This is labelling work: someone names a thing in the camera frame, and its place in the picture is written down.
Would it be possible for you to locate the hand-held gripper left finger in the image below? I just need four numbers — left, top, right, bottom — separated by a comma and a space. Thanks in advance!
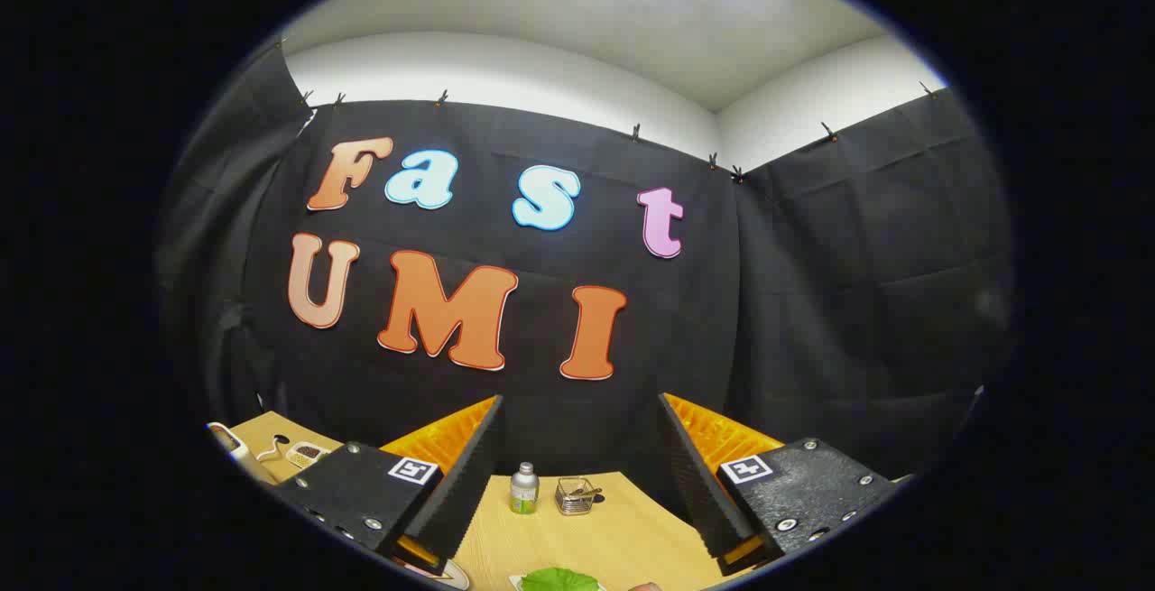
271, 395, 506, 576

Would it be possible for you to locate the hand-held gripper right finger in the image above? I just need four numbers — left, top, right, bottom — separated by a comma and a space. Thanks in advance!
657, 392, 903, 577

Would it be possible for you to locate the green lettuce leaf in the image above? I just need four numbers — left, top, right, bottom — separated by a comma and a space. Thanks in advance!
521, 568, 601, 591

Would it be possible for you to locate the silver bottle with green label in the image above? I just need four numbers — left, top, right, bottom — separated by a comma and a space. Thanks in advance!
510, 462, 541, 516

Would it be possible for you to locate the white round plate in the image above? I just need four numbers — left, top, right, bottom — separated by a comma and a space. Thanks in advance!
394, 558, 471, 591

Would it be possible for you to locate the cream toaster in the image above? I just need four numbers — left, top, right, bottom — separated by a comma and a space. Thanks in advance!
207, 422, 276, 485

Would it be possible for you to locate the row of small cloth clips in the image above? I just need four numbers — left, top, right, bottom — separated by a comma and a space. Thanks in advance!
275, 36, 939, 186

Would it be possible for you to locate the metal wire basket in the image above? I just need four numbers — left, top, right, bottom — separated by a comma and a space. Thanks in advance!
554, 476, 604, 517

